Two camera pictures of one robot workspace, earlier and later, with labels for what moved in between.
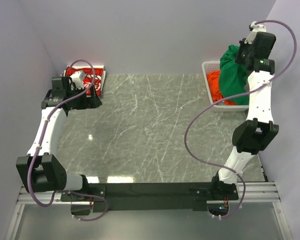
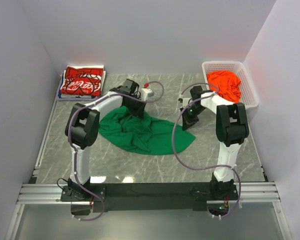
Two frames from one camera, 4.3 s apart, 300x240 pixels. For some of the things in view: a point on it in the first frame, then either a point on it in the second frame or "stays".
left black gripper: [92, 101] -> [139, 111]
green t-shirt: [233, 76] -> [147, 135]
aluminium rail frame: [260, 192] stays
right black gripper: [242, 45] -> [187, 121]
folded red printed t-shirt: [95, 76] stays
